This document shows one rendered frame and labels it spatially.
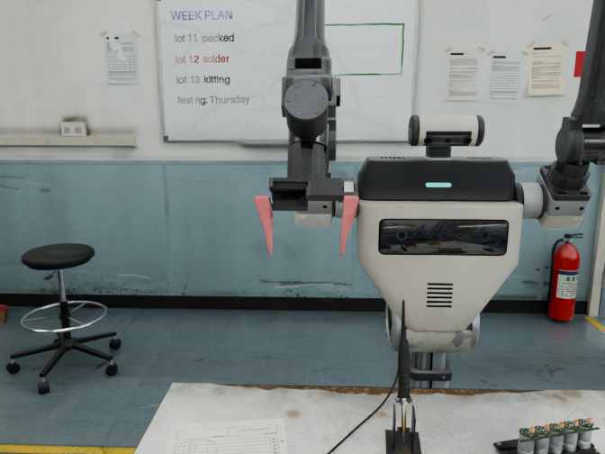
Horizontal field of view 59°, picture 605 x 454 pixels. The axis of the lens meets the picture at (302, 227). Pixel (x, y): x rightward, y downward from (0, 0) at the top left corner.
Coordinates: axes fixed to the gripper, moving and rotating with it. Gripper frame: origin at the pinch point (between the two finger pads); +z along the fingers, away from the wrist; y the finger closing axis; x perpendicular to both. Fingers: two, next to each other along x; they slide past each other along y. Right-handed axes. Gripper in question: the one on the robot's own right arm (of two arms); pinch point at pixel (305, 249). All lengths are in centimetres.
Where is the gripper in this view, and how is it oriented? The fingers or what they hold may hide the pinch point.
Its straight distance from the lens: 72.6
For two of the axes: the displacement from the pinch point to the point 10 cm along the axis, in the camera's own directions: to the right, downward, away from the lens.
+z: -0.2, 9.6, -2.9
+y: 10.0, 0.1, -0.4
